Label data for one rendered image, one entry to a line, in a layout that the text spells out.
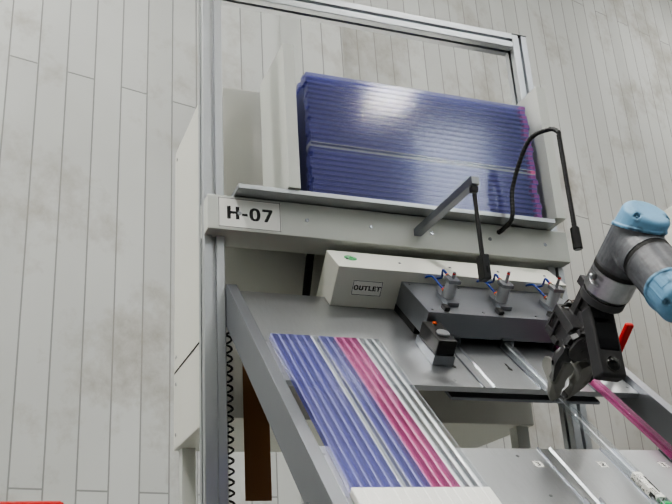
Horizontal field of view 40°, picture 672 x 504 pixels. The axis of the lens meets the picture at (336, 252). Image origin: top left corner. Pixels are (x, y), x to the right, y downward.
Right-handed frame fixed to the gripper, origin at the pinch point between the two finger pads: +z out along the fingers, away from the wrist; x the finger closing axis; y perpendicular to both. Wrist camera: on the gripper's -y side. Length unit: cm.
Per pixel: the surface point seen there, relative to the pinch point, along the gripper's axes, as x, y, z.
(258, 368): 49.0, 8.9, 4.1
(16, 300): 75, 239, 171
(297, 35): -66, 395, 90
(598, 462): 3.6, -17.1, -3.0
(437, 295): 12.1, 27.5, 1.0
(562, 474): 11.6, -20.0, -3.7
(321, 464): 48, -19, -5
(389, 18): 10, 92, -27
